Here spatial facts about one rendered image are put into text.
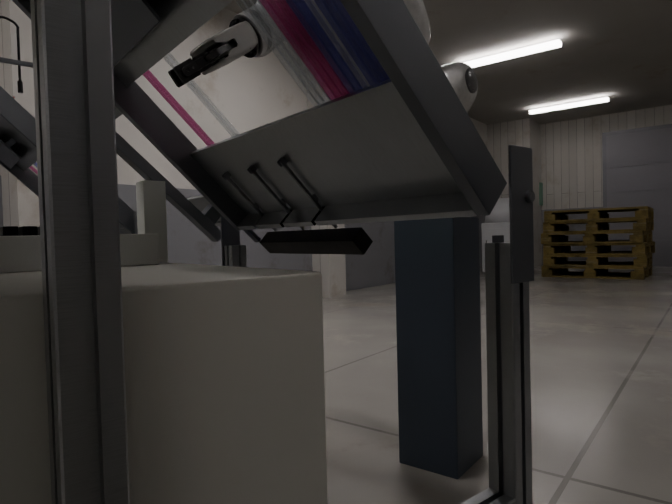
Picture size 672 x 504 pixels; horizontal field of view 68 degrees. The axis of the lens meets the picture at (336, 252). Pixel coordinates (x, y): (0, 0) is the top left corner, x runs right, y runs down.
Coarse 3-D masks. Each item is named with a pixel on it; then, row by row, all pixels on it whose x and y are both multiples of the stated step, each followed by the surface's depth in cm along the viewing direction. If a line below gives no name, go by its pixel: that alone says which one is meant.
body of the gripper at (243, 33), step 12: (240, 24) 92; (216, 36) 89; (228, 36) 90; (240, 36) 92; (252, 36) 94; (204, 48) 92; (216, 48) 90; (240, 48) 92; (252, 48) 96; (216, 60) 98; (228, 60) 91; (204, 72) 96
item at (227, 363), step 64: (0, 320) 32; (128, 320) 37; (192, 320) 40; (256, 320) 44; (320, 320) 48; (0, 384) 32; (128, 384) 37; (192, 384) 40; (256, 384) 44; (320, 384) 48; (0, 448) 32; (128, 448) 37; (192, 448) 40; (256, 448) 44; (320, 448) 48
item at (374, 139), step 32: (352, 96) 68; (384, 96) 65; (256, 128) 89; (288, 128) 82; (320, 128) 78; (352, 128) 74; (384, 128) 70; (416, 128) 66; (224, 160) 104; (256, 160) 97; (288, 160) 90; (320, 160) 85; (352, 160) 80; (384, 160) 75; (416, 160) 71; (256, 192) 108; (288, 192) 100; (320, 192) 93; (352, 192) 87; (384, 192) 82; (416, 192) 77; (448, 192) 73
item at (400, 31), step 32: (352, 0) 51; (384, 0) 53; (384, 32) 53; (416, 32) 57; (384, 64) 56; (416, 64) 57; (416, 96) 57; (448, 96) 60; (448, 128) 60; (448, 160) 62; (480, 160) 64; (480, 192) 64
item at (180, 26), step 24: (120, 0) 73; (144, 0) 71; (168, 0) 74; (192, 0) 71; (216, 0) 68; (120, 24) 78; (144, 24) 75; (168, 24) 78; (192, 24) 75; (120, 48) 84; (144, 48) 87; (168, 48) 83; (120, 72) 99; (144, 72) 94
